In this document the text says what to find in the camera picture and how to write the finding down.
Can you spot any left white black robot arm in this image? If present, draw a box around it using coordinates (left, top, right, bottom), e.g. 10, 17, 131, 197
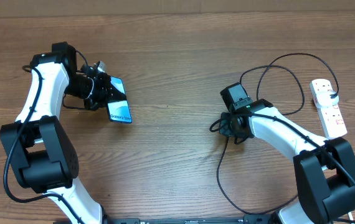
0, 42, 132, 223

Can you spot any Samsung Galaxy smartphone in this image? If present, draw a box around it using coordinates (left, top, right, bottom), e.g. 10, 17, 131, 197
107, 77, 132, 124

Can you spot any white power strip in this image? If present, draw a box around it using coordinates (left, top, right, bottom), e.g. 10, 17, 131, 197
310, 79, 348, 139

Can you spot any white USB charger plug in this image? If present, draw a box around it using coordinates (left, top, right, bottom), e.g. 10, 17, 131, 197
313, 91, 339, 108

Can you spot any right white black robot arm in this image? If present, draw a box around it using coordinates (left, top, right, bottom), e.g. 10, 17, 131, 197
209, 83, 355, 223

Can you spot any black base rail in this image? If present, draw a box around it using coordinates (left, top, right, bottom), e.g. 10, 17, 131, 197
103, 213, 282, 224

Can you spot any black USB charging cable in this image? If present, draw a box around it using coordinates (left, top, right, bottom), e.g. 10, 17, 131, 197
215, 52, 340, 216

